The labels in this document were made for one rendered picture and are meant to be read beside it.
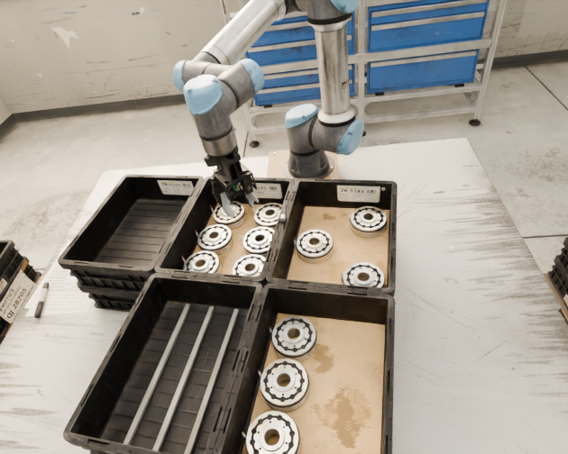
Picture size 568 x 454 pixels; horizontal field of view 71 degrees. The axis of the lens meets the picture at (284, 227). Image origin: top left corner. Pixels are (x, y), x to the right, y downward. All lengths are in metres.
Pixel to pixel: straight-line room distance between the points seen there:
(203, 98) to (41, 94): 3.87
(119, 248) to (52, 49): 3.18
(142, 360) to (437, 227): 0.97
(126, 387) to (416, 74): 2.60
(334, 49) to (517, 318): 0.86
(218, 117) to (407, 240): 0.76
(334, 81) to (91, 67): 3.28
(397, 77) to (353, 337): 2.29
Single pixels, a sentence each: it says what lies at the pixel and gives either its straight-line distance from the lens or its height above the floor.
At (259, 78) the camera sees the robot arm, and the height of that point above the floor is 1.31.
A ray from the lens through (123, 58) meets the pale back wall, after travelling 4.09.
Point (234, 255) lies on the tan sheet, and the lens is 1.16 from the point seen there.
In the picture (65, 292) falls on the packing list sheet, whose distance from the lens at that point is 1.51.
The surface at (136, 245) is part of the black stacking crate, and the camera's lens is 1.32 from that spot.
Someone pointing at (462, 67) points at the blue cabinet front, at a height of 0.44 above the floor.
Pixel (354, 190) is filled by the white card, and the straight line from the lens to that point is 1.20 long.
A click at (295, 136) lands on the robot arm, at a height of 0.96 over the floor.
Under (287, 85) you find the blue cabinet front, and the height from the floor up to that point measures 0.45.
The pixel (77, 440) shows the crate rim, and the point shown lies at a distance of 0.91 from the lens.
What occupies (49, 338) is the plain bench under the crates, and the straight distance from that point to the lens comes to 1.42.
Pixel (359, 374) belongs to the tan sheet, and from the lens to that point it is 0.92.
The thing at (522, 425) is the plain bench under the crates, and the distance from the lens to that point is 1.09.
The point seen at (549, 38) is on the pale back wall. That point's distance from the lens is 4.28.
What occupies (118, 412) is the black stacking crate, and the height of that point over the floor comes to 0.83.
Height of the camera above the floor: 1.67
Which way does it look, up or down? 44 degrees down
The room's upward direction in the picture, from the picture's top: 10 degrees counter-clockwise
